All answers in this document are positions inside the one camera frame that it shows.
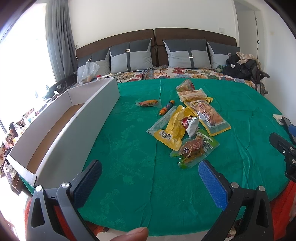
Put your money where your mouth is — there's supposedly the peanut bag yellow trim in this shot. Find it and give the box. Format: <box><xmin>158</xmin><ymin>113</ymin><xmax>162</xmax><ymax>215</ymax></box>
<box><xmin>184</xmin><ymin>100</ymin><xmax>231</xmax><ymax>137</ymax></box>

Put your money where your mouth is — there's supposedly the green meat snack packet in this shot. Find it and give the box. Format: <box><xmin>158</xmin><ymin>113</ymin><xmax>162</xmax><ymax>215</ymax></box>
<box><xmin>170</xmin><ymin>129</ymin><xmax>219</xmax><ymax>169</ymax></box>

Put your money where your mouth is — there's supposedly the small silver red packet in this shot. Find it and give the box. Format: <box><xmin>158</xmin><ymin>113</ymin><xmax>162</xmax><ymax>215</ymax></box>
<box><xmin>181</xmin><ymin>116</ymin><xmax>199</xmax><ymax>138</ymax></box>

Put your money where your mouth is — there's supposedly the yellow snack pouch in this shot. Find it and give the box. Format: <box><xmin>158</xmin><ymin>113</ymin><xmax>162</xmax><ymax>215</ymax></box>
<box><xmin>154</xmin><ymin>105</ymin><xmax>193</xmax><ymax>151</ymax></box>

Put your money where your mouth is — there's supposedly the clear long stick packet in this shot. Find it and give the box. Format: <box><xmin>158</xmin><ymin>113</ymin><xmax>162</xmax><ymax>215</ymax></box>
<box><xmin>146</xmin><ymin>106</ymin><xmax>177</xmax><ymax>136</ymax></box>

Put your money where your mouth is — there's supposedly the corn sausage packet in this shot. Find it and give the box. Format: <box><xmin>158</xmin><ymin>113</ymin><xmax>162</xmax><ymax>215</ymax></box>
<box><xmin>135</xmin><ymin>99</ymin><xmax>161</xmax><ymax>108</ymax></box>

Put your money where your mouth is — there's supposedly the left hand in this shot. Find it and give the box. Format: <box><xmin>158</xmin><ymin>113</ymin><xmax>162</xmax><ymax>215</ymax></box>
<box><xmin>110</xmin><ymin>227</ymin><xmax>149</xmax><ymax>241</ymax></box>

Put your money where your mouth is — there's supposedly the pile of dark clothes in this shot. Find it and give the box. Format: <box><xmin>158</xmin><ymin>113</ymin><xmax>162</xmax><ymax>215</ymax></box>
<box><xmin>222</xmin><ymin>52</ymin><xmax>270</xmax><ymax>84</ymax></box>

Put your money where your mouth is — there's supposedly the white cardboard box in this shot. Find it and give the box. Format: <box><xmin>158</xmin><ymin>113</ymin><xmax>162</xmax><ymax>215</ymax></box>
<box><xmin>7</xmin><ymin>78</ymin><xmax>120</xmax><ymax>188</ymax></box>

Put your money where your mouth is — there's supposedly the green tablecloth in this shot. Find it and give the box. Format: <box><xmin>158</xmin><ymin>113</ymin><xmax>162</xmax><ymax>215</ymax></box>
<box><xmin>79</xmin><ymin>79</ymin><xmax>288</xmax><ymax>235</ymax></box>

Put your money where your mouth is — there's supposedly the far right grey pillow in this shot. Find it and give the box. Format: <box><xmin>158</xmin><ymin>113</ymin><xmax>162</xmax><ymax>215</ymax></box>
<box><xmin>207</xmin><ymin>41</ymin><xmax>240</xmax><ymax>69</ymax></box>

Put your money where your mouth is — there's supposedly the grey pillow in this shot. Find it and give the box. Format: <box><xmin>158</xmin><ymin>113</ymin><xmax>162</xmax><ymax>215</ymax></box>
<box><xmin>77</xmin><ymin>48</ymin><xmax>110</xmax><ymax>81</ymax></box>
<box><xmin>207</xmin><ymin>41</ymin><xmax>240</xmax><ymax>69</ymax></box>
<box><xmin>109</xmin><ymin>38</ymin><xmax>153</xmax><ymax>74</ymax></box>
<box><xmin>163</xmin><ymin>39</ymin><xmax>211</xmax><ymax>69</ymax></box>

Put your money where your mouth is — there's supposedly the white wafer bar packet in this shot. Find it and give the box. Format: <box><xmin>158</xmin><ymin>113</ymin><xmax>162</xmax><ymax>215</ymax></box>
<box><xmin>177</xmin><ymin>88</ymin><xmax>207</xmax><ymax>102</ymax></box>

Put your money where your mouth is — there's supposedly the clear mixed snack bag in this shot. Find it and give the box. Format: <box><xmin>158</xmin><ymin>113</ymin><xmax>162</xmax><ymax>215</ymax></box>
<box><xmin>176</xmin><ymin>79</ymin><xmax>195</xmax><ymax>92</ymax></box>

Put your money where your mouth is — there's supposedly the white door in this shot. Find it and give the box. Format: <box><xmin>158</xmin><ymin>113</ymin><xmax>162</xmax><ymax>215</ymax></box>
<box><xmin>234</xmin><ymin>1</ymin><xmax>262</xmax><ymax>58</ymax></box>

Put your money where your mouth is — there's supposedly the orange sausage stick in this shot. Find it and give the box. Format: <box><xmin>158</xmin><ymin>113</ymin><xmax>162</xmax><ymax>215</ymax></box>
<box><xmin>159</xmin><ymin>100</ymin><xmax>175</xmax><ymax>115</ymax></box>

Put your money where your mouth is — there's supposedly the brown headboard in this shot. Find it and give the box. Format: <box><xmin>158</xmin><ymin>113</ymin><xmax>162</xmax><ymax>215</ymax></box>
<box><xmin>76</xmin><ymin>28</ymin><xmax>237</xmax><ymax>66</ymax></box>

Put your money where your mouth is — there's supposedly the clear plastic bag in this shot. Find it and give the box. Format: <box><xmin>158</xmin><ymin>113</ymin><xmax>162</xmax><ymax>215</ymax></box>
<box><xmin>77</xmin><ymin>61</ymin><xmax>100</xmax><ymax>85</ymax></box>

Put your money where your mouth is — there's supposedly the floral bed sheet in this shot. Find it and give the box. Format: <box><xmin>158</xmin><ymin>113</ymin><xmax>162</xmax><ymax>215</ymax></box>
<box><xmin>106</xmin><ymin>66</ymin><xmax>256</xmax><ymax>89</ymax></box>

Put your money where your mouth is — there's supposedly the far left grey pillow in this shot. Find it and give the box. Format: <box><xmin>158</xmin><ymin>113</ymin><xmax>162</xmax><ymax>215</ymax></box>
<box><xmin>77</xmin><ymin>48</ymin><xmax>110</xmax><ymax>81</ymax></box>

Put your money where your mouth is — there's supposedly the grey curtain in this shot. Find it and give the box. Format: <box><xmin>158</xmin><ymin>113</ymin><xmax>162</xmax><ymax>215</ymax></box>
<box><xmin>46</xmin><ymin>1</ymin><xmax>77</xmax><ymax>81</ymax></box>

